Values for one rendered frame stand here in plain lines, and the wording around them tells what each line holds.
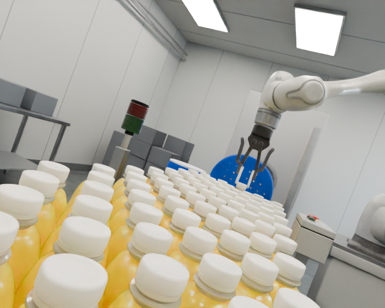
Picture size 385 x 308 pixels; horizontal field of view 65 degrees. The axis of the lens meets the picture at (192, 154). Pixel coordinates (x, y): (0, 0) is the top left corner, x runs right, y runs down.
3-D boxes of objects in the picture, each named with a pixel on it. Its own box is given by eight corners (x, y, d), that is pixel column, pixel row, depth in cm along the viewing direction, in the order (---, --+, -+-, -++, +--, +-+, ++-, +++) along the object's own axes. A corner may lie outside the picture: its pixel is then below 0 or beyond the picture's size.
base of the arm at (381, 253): (386, 256, 145) (390, 246, 145) (393, 266, 125) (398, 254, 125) (346, 239, 153) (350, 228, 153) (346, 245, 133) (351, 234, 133)
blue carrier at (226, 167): (262, 208, 213) (278, 171, 212) (256, 231, 129) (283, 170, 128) (225, 190, 221) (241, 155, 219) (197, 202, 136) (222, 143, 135)
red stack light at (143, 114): (147, 121, 101) (151, 110, 101) (139, 118, 95) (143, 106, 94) (131, 115, 102) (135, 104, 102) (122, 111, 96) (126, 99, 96)
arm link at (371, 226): (371, 238, 147) (389, 196, 146) (406, 255, 129) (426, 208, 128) (346, 229, 143) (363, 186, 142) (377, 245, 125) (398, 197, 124)
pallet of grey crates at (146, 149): (172, 205, 552) (195, 144, 548) (151, 208, 477) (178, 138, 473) (120, 181, 594) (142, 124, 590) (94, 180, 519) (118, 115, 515)
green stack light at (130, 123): (142, 135, 101) (147, 121, 101) (134, 132, 95) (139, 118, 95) (126, 129, 103) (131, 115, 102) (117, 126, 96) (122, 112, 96)
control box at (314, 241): (315, 249, 108) (325, 222, 108) (324, 264, 89) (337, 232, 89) (287, 236, 111) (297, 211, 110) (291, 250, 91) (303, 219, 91)
